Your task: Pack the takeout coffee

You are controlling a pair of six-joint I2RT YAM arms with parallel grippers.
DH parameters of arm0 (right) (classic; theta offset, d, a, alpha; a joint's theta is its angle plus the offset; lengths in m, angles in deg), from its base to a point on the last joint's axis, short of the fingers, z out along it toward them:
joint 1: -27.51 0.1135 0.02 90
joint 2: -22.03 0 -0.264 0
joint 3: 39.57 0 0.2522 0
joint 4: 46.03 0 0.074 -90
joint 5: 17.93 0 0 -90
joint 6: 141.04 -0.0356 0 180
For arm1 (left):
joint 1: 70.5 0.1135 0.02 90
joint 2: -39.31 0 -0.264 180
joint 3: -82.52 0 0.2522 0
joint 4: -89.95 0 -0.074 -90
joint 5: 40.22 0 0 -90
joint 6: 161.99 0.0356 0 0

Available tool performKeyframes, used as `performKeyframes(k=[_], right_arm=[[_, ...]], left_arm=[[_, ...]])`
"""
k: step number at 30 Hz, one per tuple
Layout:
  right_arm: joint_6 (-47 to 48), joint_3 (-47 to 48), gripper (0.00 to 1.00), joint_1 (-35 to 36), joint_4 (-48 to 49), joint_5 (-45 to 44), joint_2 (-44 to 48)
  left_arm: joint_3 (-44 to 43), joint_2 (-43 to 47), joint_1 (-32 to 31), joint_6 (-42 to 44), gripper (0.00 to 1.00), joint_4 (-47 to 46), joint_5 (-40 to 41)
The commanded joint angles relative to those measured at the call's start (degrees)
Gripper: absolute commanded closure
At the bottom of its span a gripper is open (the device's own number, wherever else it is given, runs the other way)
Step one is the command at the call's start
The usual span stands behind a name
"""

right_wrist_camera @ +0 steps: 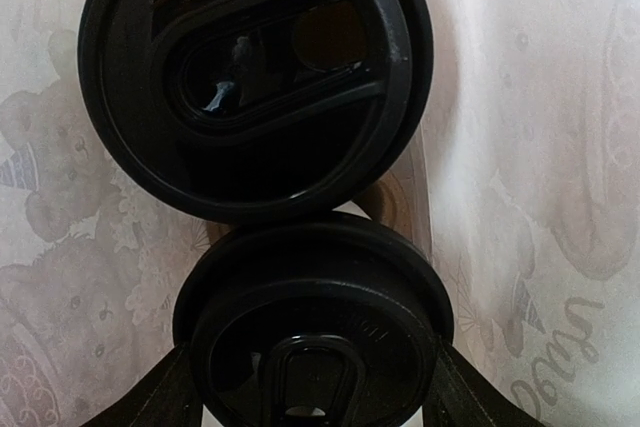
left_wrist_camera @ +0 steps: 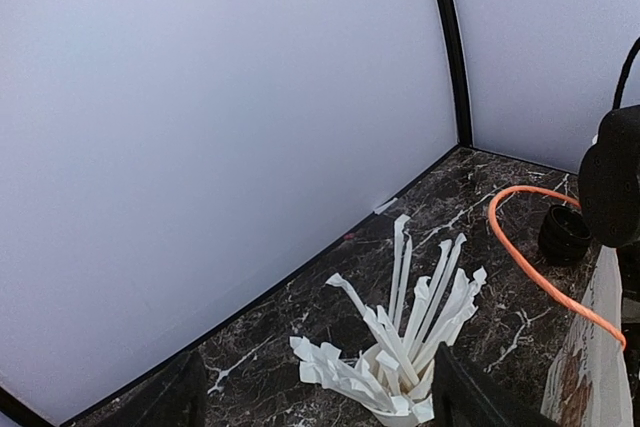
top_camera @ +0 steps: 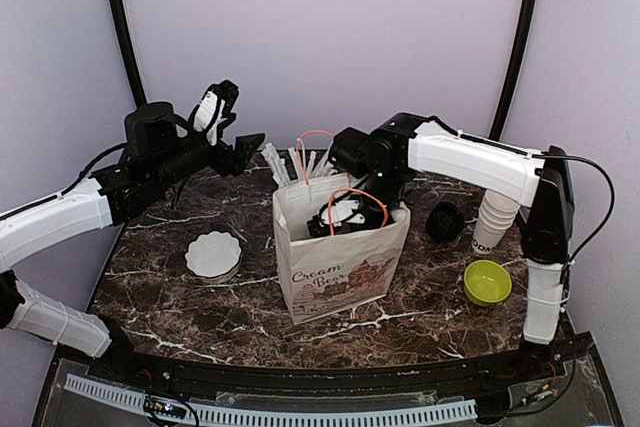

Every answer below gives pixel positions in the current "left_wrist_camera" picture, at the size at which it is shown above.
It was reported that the white paper bag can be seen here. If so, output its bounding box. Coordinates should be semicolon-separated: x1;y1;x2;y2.
488;185;636;427

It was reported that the bundle of wrapped straws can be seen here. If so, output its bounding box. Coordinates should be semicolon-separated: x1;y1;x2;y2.
289;215;486;410

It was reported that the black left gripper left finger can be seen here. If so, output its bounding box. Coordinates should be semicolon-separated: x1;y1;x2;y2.
97;351;207;427

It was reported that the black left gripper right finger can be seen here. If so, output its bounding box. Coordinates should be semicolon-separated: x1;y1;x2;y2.
432;342;558;427

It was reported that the stack of black lids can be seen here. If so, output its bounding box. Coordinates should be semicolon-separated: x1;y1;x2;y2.
538;205;592;266

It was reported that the right black frame post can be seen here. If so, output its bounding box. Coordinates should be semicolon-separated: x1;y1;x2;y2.
436;0;473;148

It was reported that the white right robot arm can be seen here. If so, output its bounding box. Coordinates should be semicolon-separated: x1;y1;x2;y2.
578;42;639;248

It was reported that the paper cup holding straws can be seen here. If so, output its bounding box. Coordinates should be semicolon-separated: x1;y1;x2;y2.
355;344;435;427

